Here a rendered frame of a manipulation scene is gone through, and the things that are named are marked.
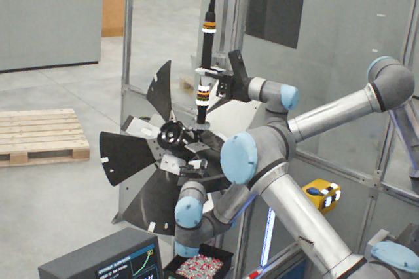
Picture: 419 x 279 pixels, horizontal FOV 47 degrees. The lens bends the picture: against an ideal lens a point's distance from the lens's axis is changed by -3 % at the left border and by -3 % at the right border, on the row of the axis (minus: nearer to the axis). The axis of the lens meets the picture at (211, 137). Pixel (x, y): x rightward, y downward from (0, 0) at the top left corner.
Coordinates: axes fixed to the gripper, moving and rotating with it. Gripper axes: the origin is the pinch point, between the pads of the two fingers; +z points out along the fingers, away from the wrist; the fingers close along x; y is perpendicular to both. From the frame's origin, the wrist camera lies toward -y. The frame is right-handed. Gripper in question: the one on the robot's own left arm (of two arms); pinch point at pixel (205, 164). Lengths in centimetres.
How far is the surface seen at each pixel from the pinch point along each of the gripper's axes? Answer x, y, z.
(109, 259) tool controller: -9, 15, -69
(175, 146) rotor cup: -2.9, 11.5, 8.9
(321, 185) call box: 15.3, -42.6, 16.7
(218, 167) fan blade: 0.6, -4.3, -1.1
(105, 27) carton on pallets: 73, 263, 788
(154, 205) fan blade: 15.9, 18.4, -1.2
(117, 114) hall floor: 104, 131, 359
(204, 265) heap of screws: 33.5, 0.1, -11.3
